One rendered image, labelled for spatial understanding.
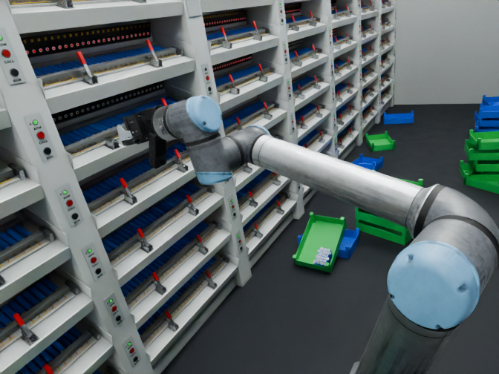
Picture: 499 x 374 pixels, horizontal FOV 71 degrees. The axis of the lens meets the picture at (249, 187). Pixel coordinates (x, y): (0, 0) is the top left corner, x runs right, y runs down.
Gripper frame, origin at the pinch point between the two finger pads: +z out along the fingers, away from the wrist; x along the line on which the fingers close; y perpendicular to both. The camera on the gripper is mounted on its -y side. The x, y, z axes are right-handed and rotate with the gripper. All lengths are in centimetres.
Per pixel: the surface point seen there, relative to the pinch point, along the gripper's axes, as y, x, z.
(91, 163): -2.3, 10.0, 5.0
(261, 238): -79, -69, 21
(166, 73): 15.8, -28.9, 1.9
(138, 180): -15.7, -8.2, 14.0
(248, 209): -59, -65, 19
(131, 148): -3.4, -5.2, 5.6
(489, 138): -89, -217, -82
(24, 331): -36, 44, 14
